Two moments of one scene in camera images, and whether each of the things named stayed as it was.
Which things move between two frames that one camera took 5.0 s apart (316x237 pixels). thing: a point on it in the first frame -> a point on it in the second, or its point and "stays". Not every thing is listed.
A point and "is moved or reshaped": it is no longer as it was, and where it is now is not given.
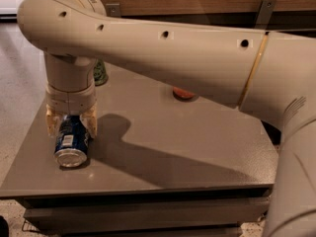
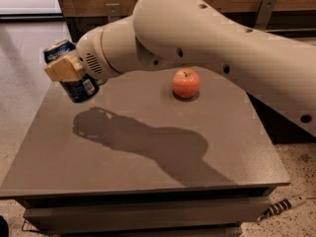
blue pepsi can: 72,142 is moved or reshaped
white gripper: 70,100 -> 89,54
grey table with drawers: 158,167 stays
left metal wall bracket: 113,10 stays
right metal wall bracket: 265,13 stays
